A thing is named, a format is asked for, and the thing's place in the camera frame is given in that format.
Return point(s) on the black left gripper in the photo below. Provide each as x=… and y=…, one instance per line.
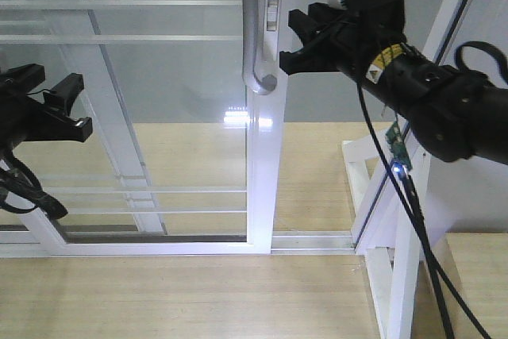
x=25, y=119

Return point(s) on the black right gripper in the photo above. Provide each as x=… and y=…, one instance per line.
x=336, y=40

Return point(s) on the grey metal door handle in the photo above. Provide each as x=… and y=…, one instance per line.
x=250, y=20

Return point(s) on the white framed sliding glass door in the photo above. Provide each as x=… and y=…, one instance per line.
x=144, y=62

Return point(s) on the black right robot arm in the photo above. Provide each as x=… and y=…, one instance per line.
x=453, y=111

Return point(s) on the silver door lock plate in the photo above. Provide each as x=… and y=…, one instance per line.
x=272, y=15

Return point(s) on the aluminium door floor track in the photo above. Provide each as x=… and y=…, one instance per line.
x=312, y=243

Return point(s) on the green circuit board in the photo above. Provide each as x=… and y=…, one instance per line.
x=400, y=157

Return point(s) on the light wooden platform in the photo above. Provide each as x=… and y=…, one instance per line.
x=203, y=296

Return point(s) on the white door frame support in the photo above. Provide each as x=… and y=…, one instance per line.
x=465, y=196

